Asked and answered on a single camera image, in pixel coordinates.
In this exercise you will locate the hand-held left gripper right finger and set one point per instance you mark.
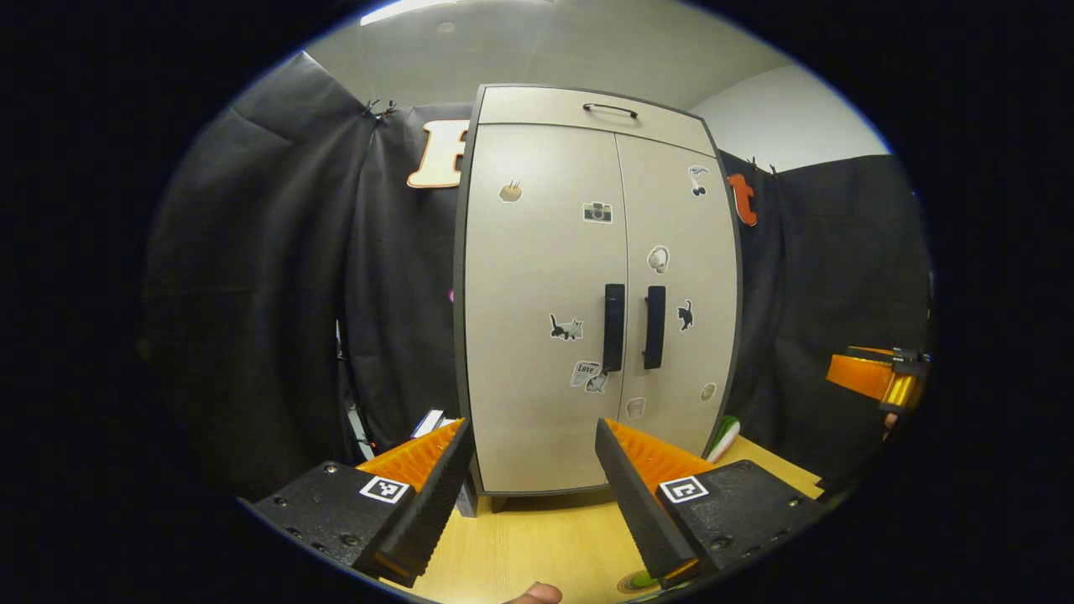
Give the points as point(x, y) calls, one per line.
point(633, 495)

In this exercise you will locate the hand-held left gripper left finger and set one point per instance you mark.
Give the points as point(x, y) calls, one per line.
point(432, 495)

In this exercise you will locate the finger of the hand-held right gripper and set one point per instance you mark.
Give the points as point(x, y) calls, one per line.
point(864, 377)
point(910, 356)

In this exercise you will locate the round brown coaster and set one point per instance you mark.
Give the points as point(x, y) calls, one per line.
point(625, 584)

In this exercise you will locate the cabinet door black cat sticker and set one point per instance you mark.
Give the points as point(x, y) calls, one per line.
point(680, 218)

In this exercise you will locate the cabinet door camera sticker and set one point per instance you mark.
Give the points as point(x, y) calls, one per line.
point(537, 268)

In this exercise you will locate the white cabinet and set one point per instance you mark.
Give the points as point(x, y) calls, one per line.
point(470, 109)

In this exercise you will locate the white blue box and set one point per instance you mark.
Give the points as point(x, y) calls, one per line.
point(432, 422)

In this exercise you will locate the toy watermelon slice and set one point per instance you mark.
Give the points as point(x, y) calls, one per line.
point(723, 438)

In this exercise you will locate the black backdrop cloth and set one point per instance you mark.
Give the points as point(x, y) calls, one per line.
point(268, 252)

